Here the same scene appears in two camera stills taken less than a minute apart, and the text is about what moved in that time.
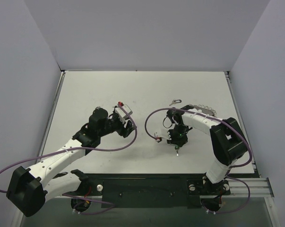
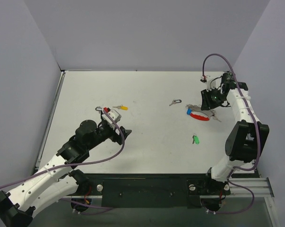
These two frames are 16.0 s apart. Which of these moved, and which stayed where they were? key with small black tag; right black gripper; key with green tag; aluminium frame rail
Moved: right black gripper; key with green tag
Stayed: aluminium frame rail; key with small black tag
